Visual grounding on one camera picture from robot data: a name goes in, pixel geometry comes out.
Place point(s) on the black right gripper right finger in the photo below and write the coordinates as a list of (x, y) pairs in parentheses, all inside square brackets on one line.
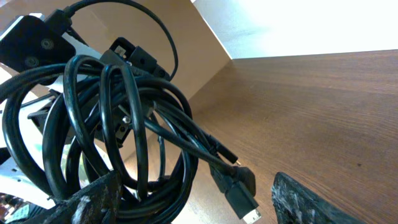
[(295, 203)]

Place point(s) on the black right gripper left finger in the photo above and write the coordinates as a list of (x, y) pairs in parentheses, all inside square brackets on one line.
[(98, 202)]

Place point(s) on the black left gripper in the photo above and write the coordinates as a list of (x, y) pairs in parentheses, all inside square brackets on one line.
[(102, 84)]

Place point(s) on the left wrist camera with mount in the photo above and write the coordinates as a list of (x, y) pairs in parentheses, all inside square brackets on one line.
[(30, 41)]

